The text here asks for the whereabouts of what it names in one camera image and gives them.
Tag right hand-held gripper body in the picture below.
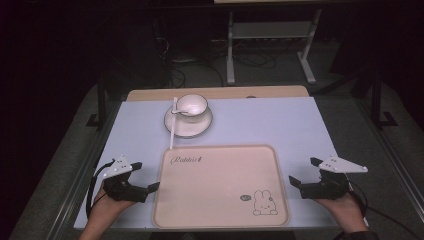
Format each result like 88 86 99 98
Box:
299 154 370 201

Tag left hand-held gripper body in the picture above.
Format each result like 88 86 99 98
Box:
102 154 148 203

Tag person's left hand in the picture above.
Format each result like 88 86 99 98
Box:
87 185 136 231

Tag person's right hand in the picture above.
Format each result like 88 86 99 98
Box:
314 191 368 234

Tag white chopstick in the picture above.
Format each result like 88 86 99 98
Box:
168 96 178 151

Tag white saucer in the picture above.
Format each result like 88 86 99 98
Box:
163 105 214 139

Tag pink tray with rabbit print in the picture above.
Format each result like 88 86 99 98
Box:
152 144 290 230

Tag black metal stand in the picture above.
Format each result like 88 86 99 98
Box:
85 74 108 130
369 71 399 129

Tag white cup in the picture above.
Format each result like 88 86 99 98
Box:
174 93 210 118

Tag wooden desk board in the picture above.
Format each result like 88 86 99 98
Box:
126 85 310 102

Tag white metal stand table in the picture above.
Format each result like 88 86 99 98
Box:
225 8 324 86

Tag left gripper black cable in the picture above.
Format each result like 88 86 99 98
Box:
85 159 116 219

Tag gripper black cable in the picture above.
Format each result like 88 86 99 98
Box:
347 181 413 240
85 159 116 219

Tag aluminium frame rail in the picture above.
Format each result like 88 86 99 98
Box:
355 99 424 214
42 99 123 240

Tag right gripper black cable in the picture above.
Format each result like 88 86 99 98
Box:
347 181 413 240

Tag black floor cables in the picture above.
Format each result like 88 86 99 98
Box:
156 36 279 88

